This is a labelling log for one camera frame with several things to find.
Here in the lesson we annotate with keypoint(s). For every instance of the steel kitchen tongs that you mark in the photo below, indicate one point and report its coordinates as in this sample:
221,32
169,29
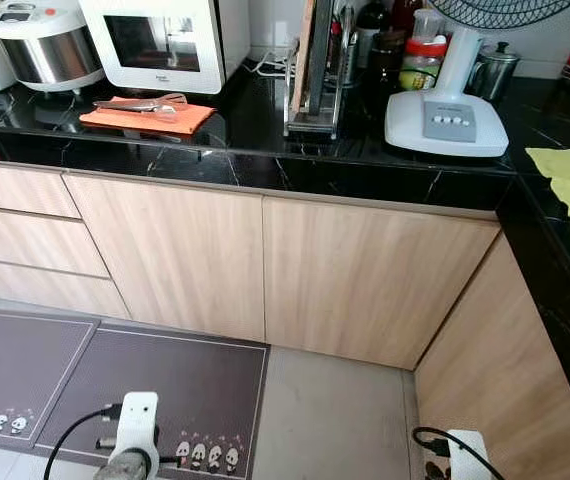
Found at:
140,104

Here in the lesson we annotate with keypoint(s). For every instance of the wooden sink cabinet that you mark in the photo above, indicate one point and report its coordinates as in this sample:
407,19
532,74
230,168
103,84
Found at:
505,380

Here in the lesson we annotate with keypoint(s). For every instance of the lidded steel pot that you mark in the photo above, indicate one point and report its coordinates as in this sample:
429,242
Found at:
495,75

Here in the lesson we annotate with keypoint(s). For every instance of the white table fan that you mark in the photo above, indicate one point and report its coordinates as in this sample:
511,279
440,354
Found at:
445,120

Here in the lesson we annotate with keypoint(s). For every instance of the red lidded jar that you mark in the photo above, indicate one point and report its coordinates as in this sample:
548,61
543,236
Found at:
423,55

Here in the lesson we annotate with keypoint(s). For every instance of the dark sauce bottle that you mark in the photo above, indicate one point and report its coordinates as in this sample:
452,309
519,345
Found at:
385,55

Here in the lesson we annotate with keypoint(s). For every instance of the steel cutting board rack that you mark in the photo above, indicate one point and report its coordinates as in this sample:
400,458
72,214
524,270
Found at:
310,125

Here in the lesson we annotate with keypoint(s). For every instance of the wooden cutting board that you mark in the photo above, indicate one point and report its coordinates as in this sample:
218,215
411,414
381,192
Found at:
310,55

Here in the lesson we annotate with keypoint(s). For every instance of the wooden drawer cabinet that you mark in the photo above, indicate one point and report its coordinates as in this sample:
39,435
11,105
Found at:
215,260

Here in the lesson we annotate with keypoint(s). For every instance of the grey panda print floor mat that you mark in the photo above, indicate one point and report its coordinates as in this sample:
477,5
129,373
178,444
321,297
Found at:
195,390
15,365

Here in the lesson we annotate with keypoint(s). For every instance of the orange cloth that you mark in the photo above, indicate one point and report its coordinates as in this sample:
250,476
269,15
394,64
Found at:
145,122

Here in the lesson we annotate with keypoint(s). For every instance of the white countertop oven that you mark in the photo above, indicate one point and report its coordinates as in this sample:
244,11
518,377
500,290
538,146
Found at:
165,45

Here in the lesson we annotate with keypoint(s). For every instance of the white steel rice cooker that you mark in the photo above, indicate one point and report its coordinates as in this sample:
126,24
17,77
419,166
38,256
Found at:
45,45

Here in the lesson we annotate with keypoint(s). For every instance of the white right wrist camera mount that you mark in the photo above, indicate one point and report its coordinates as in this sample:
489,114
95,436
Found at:
470,455

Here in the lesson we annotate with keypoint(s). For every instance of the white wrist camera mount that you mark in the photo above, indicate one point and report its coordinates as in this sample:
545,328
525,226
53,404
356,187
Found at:
470,455
137,420

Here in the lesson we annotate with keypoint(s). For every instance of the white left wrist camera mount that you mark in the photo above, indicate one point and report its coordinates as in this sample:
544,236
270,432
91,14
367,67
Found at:
137,420

